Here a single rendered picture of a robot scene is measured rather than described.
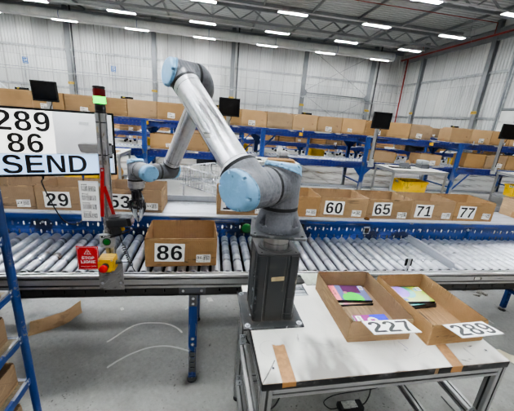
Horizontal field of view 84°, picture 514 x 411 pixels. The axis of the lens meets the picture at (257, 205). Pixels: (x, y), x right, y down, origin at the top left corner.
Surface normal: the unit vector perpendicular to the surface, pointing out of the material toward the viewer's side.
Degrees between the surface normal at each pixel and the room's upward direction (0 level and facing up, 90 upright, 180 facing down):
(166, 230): 89
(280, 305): 90
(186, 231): 89
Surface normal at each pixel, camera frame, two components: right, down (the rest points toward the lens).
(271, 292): 0.17, 0.30
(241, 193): -0.63, 0.21
